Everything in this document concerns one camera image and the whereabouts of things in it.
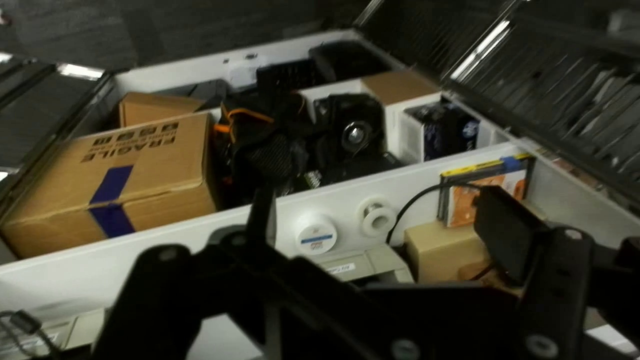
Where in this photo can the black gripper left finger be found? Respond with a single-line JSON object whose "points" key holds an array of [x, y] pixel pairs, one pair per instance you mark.
{"points": [[152, 300]]}

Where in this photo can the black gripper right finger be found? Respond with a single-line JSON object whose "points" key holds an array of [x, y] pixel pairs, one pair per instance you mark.
{"points": [[560, 293]]}

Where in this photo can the beige storage drawer bin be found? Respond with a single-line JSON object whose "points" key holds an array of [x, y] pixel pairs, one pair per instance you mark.
{"points": [[373, 262]]}

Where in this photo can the white storage bin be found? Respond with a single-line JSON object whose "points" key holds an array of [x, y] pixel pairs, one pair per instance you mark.
{"points": [[400, 132]]}

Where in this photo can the grey metal shelf cabinet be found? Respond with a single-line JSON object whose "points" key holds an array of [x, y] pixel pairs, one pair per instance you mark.
{"points": [[201, 232]]}

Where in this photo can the beige bin with black supply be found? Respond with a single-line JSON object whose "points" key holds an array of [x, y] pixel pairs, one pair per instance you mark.
{"points": [[66, 331]]}

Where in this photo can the large fragile cardboard box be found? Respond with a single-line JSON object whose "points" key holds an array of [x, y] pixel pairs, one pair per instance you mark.
{"points": [[152, 181]]}

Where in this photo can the small tan cardboard box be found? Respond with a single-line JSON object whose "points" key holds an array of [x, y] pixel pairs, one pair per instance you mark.
{"points": [[441, 251]]}

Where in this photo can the white disc with blue label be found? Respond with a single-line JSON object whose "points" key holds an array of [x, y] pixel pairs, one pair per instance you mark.
{"points": [[314, 240]]}

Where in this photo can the plain brown cardboard box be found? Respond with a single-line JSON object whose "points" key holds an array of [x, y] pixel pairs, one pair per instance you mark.
{"points": [[400, 84], [152, 107]]}

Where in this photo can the small white tape roll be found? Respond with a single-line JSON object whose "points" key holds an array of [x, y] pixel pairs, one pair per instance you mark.
{"points": [[362, 222]]}

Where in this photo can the black device with metal centre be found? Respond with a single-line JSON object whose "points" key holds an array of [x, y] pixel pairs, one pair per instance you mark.
{"points": [[353, 136]]}

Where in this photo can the black plastic case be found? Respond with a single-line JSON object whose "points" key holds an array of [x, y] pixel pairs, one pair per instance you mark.
{"points": [[347, 60]]}

